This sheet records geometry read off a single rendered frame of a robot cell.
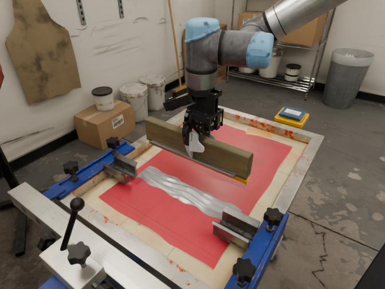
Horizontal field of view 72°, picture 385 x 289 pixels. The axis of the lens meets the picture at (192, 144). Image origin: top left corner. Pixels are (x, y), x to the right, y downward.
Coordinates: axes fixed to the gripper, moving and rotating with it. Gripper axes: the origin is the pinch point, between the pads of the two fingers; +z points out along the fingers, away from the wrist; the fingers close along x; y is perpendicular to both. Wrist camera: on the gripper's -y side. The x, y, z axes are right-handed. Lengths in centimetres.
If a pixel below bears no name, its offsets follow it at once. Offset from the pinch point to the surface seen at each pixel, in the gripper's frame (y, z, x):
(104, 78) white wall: -200, 57, 122
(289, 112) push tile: 10, 12, 64
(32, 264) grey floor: -99, 109, -33
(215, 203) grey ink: 10.7, 12.9, -4.4
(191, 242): 12.0, 13.7, -18.7
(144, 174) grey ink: -15.7, 12.9, -6.6
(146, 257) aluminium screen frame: 7.1, 10.2, -29.6
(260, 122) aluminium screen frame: 4.2, 10.7, 44.1
